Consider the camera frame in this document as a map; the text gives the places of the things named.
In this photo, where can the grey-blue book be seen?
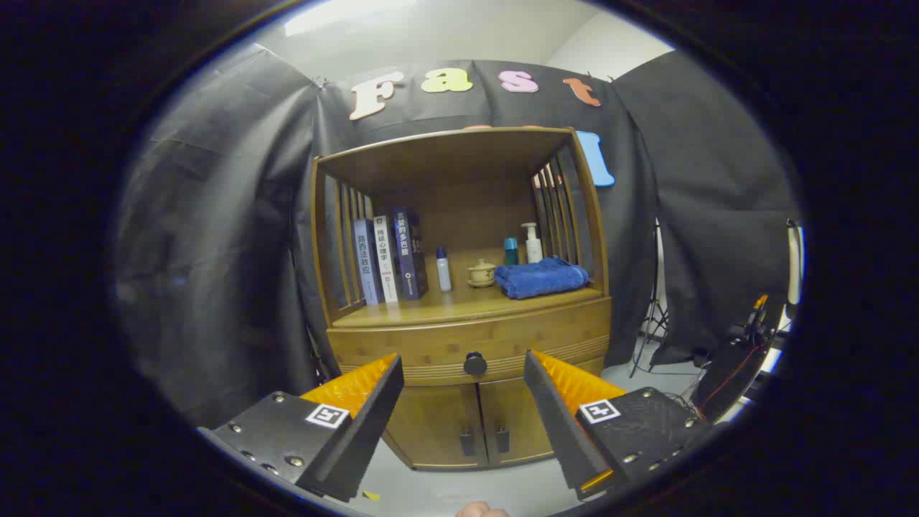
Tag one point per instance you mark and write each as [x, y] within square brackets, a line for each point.
[366, 266]

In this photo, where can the wooden cabinet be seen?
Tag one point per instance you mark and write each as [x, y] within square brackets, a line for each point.
[445, 158]

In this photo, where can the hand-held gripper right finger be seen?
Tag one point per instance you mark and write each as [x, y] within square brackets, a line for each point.
[560, 424]

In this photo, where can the wooden cabinet door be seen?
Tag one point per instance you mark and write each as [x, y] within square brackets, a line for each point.
[438, 424]
[513, 416]

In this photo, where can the white bottle with blue cap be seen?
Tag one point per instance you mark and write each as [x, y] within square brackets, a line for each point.
[444, 276]

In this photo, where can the dark blue book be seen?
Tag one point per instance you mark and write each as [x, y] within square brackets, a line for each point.
[408, 251]

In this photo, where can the teal bottle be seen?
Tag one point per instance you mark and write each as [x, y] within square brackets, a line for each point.
[510, 253]

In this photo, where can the black tripod stand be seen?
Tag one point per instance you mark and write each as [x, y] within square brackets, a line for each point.
[653, 316]

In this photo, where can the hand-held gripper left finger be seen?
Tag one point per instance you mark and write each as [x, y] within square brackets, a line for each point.
[366, 438]

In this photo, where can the blue folded towel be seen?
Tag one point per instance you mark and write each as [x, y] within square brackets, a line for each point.
[538, 278]

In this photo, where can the white pump bottle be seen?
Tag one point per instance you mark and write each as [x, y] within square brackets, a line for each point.
[533, 248]

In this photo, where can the white book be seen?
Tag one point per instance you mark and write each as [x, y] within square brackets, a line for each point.
[385, 258]

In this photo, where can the beige lidded teacup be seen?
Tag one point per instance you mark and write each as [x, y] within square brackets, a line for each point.
[482, 274]

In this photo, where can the wooden countertop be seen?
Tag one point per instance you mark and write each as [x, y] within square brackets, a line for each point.
[459, 305]

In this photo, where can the white panel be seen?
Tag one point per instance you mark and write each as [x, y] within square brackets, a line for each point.
[794, 262]

